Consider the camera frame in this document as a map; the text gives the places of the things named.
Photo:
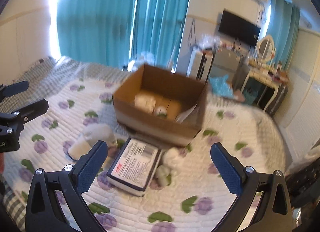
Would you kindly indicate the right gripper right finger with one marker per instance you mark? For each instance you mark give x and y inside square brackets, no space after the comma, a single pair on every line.
[273,212]

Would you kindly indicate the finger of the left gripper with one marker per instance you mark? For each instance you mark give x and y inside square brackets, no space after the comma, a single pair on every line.
[13,89]
[30,111]

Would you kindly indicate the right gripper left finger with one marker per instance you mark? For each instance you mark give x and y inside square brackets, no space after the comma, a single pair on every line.
[44,212]

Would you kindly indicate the white knit glove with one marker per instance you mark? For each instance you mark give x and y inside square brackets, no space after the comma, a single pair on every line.
[88,138]

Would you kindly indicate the large wet wipes pack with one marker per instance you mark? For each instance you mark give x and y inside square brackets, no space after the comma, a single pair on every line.
[134,167]

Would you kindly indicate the small tissue pack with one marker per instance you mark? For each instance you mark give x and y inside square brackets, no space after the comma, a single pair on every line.
[145,102]

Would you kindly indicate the white face mask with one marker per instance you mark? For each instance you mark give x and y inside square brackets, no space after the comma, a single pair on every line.
[183,115]

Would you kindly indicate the floral quilted bed cover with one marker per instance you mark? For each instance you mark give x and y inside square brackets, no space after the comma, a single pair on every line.
[142,186]

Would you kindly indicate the white louvered wardrobe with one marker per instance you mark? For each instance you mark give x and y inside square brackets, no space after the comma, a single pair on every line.
[298,115]

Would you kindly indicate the dark suitcase by wardrobe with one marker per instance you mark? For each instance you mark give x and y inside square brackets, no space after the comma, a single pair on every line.
[275,105]

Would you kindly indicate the small white socks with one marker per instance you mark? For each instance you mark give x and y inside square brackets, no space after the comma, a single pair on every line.
[171,161]

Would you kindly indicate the teal curtain left panel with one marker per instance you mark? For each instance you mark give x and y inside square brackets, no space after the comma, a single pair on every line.
[96,31]

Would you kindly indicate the teal curtain panel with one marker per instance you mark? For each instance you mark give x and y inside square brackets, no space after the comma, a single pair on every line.
[157,29]
[96,31]

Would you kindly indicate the teal storage basket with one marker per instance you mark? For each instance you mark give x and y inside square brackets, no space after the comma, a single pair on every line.
[250,96]

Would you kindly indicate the brown cardboard box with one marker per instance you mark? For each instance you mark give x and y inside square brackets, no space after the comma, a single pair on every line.
[174,94]

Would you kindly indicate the clear plastic bag on floor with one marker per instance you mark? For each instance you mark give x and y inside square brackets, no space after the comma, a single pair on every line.
[141,59]

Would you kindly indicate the blue plastic bag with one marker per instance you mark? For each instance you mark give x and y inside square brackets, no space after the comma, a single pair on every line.
[220,87]

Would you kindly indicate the white dressing table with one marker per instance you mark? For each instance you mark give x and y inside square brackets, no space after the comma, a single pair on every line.
[264,84]

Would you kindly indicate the small silver fridge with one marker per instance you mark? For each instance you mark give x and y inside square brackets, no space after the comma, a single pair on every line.
[225,63]

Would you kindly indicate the white oval vanity mirror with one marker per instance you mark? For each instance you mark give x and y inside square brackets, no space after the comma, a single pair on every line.
[265,49]

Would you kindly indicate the white suitcase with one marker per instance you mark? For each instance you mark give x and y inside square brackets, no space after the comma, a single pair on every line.
[200,65]

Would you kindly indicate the teal curtain middle panel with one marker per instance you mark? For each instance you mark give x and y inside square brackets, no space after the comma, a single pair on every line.
[157,29]

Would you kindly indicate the crumpled clear plastic bag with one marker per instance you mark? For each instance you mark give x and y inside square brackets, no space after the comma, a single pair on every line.
[208,42]

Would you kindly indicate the teal curtain right window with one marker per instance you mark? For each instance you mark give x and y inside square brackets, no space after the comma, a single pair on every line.
[283,28]

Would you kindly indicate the black wall television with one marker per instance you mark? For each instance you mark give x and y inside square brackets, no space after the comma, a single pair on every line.
[239,28]

